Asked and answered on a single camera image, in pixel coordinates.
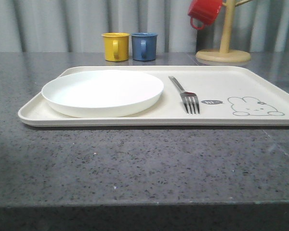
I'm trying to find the silver metal fork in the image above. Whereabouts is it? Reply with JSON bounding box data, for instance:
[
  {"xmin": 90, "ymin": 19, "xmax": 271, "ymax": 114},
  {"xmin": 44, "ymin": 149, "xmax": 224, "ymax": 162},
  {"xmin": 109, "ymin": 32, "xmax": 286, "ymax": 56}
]
[{"xmin": 168, "ymin": 76, "xmax": 200, "ymax": 115}]

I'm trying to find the white round plate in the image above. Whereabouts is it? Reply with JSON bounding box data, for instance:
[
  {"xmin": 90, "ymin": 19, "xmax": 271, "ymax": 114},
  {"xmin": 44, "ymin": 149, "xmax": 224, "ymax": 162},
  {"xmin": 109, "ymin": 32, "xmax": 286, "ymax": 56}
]
[{"xmin": 41, "ymin": 70, "xmax": 164, "ymax": 118}]

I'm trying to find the blue enamel mug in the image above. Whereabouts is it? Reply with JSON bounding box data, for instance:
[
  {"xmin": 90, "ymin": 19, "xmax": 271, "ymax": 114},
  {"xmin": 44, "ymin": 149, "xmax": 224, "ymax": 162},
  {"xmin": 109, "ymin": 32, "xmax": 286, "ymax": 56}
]
[{"xmin": 131, "ymin": 33, "xmax": 158, "ymax": 62}]

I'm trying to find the yellow enamel mug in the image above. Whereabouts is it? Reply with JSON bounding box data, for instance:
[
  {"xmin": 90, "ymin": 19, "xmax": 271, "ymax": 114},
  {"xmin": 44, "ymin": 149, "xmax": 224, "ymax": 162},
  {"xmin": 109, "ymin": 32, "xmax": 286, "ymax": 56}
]
[{"xmin": 102, "ymin": 32, "xmax": 130, "ymax": 62}]

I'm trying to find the cream rabbit print tray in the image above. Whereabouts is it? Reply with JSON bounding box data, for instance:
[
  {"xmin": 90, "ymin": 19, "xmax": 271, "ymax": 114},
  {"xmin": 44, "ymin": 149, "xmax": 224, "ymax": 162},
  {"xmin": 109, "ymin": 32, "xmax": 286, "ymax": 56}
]
[{"xmin": 18, "ymin": 65, "xmax": 289, "ymax": 127}]

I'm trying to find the wooden mug tree stand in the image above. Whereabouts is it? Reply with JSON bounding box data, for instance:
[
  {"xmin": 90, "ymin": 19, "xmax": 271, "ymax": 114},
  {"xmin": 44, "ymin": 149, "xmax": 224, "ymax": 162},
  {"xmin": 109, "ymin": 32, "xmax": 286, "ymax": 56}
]
[{"xmin": 196, "ymin": 0, "xmax": 251, "ymax": 63}]

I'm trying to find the red enamel mug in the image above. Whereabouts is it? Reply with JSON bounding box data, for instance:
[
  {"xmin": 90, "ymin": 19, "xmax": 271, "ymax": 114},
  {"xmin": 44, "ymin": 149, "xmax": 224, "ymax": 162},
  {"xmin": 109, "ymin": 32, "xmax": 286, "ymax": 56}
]
[{"xmin": 187, "ymin": 0, "xmax": 223, "ymax": 30}]

